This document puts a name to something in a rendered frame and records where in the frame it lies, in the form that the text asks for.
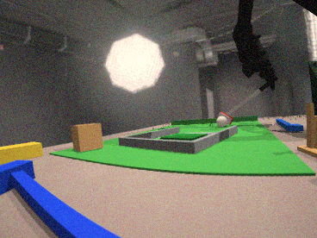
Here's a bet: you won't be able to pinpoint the white golf ball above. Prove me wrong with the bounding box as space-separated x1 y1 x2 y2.
216 116 227 128

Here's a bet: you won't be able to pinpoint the yellow rectangular block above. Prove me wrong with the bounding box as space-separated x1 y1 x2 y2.
0 142 43 165

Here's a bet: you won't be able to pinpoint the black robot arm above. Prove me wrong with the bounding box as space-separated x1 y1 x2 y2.
233 0 317 78

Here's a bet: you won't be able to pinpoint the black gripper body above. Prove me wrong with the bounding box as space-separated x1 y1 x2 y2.
251 49 272 73

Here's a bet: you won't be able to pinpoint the brown cube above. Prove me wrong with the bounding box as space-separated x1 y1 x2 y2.
71 123 103 153

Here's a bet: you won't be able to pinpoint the green flat mat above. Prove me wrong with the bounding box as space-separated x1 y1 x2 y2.
50 121 316 177

